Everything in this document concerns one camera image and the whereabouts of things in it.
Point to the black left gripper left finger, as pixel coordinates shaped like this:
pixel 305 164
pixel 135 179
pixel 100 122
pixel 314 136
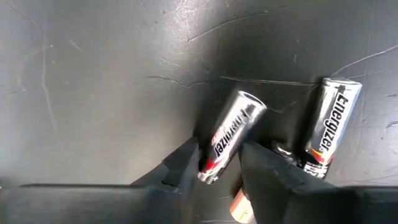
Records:
pixel 180 168

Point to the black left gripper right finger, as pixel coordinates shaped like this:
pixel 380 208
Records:
pixel 267 180

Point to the Energizer AA battery silver black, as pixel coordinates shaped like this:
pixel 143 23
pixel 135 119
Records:
pixel 231 133
pixel 332 124

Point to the Duracell AA battery copper black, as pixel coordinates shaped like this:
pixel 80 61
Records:
pixel 241 208

